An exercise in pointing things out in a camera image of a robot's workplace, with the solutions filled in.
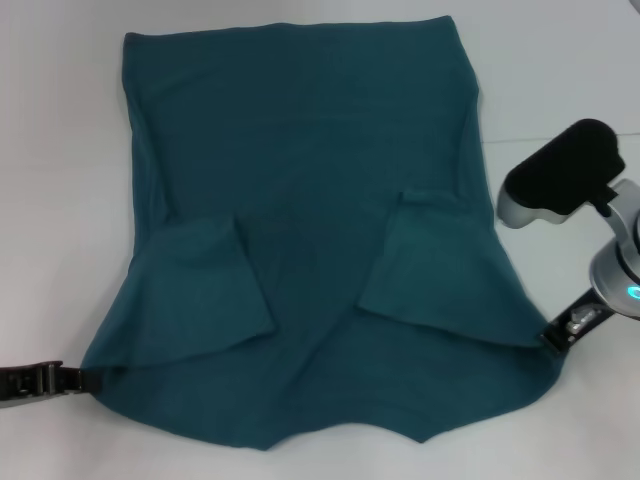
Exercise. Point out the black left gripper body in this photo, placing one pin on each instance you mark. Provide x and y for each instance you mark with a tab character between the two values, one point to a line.
20	382

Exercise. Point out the teal blue shirt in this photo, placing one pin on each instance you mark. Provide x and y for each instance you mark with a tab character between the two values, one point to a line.
310	200

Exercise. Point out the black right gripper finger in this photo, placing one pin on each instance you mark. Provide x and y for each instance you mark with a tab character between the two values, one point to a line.
552	342

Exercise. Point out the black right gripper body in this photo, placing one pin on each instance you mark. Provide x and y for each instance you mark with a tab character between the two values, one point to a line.
587	315

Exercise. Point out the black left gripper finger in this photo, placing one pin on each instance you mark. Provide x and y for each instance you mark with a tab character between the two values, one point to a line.
75	377

